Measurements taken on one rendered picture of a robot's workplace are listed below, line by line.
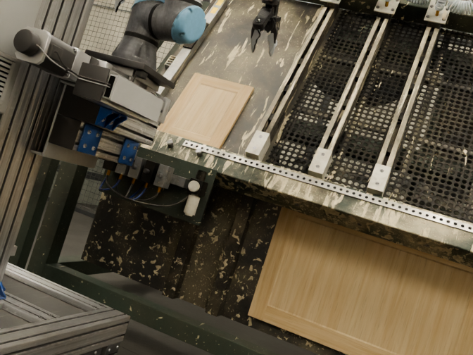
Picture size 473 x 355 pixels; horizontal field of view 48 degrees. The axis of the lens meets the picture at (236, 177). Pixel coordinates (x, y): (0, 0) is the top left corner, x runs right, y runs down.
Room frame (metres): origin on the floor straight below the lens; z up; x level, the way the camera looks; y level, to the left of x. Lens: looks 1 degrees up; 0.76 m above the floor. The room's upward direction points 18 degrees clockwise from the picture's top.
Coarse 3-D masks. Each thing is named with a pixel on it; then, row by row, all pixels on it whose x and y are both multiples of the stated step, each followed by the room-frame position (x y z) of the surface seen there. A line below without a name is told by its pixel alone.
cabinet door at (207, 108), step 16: (192, 80) 2.56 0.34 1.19; (208, 80) 2.55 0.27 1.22; (224, 80) 2.54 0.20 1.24; (192, 96) 2.51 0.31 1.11; (208, 96) 2.50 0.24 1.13; (224, 96) 2.49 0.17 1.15; (240, 96) 2.47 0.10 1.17; (176, 112) 2.46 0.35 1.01; (192, 112) 2.45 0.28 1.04; (208, 112) 2.44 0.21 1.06; (224, 112) 2.43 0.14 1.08; (240, 112) 2.43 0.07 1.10; (160, 128) 2.41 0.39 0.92; (176, 128) 2.40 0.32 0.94; (192, 128) 2.39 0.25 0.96; (208, 128) 2.38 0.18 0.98; (224, 128) 2.37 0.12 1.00; (208, 144) 2.33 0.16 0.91
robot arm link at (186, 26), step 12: (168, 0) 1.63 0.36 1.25; (180, 0) 1.61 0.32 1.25; (192, 0) 1.62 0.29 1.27; (156, 12) 1.65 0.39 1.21; (168, 12) 1.62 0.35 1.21; (180, 12) 1.60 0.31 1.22; (192, 12) 1.61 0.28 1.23; (156, 24) 1.65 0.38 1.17; (168, 24) 1.62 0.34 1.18; (180, 24) 1.60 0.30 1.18; (192, 24) 1.63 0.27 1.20; (204, 24) 1.67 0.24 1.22; (156, 36) 1.69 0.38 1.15; (168, 36) 1.65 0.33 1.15; (180, 36) 1.62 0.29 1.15; (192, 36) 1.65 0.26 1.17
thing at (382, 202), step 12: (192, 144) 2.29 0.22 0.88; (228, 156) 2.23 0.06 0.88; (240, 156) 2.23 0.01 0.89; (264, 168) 2.18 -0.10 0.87; (276, 168) 2.17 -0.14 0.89; (300, 180) 2.13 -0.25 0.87; (312, 180) 2.12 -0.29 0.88; (348, 192) 2.07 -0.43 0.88; (360, 192) 2.07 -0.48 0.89; (384, 204) 2.03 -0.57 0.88; (396, 204) 2.02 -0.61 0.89; (420, 216) 1.98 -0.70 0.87; (432, 216) 1.98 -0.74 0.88; (456, 228) 1.95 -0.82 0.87; (468, 228) 1.94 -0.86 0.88
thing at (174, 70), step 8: (224, 0) 2.86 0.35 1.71; (224, 8) 2.87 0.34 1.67; (208, 16) 2.80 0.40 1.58; (216, 16) 2.81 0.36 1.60; (200, 40) 2.72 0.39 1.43; (184, 48) 2.67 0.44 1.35; (192, 48) 2.67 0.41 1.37; (184, 56) 2.64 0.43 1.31; (176, 64) 2.61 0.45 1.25; (184, 64) 2.64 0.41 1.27; (168, 72) 2.58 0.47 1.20; (176, 72) 2.58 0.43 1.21; (160, 88) 2.53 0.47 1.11; (168, 88) 2.56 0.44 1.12
